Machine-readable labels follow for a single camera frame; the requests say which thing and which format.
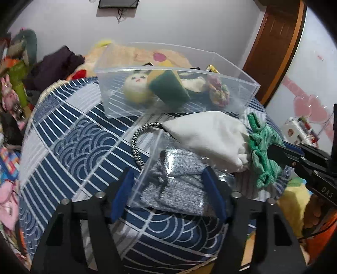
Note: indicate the green bottle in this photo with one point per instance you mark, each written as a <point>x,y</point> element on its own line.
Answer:
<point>17,74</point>

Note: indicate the clear plastic storage bin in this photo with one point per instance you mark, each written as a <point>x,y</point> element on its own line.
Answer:
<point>242,87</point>

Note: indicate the yellow fuzzy plush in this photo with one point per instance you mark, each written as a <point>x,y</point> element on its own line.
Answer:
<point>103,43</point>

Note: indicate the round yellow cat plush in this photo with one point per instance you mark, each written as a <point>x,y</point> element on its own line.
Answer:
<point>135,89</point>

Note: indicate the green knitted cloth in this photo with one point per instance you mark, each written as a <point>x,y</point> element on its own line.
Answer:
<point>263,136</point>

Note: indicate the beige patchwork fleece blanket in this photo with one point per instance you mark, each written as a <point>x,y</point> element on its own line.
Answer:
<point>121,56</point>

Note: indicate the dark purple garment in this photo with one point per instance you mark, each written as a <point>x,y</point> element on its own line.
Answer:
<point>56,66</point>

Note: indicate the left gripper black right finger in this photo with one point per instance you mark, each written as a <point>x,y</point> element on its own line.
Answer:
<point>258,239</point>

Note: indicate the grey green plush toy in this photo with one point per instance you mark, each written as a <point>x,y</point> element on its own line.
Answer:
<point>24,45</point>

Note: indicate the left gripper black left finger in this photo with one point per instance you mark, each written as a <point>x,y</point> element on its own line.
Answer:
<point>61,248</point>

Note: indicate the right hand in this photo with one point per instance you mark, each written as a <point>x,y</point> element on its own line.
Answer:
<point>314,213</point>

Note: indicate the white drawstring pouch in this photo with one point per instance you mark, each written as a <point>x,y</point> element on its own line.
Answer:
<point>215,135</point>

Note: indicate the brown wooden wardrobe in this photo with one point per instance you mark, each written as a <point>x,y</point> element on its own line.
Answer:
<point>275,45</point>

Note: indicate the green yellow sponge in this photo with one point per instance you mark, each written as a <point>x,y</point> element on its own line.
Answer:
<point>168,87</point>

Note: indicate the blue white patterned tablecloth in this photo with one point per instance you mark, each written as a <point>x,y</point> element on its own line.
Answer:
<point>72,150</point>

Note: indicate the small black wall monitor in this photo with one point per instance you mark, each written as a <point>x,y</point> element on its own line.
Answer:
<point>118,4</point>

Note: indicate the floral patterned scrunchie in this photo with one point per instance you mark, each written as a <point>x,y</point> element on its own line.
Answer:
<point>219,93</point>

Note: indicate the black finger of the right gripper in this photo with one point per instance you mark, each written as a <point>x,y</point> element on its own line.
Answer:
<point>293,148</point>
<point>283,156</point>

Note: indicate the pink rabbit figurine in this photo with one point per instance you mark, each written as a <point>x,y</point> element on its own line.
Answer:
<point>9,96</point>

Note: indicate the silver scrubber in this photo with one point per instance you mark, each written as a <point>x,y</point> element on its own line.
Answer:
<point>170,176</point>

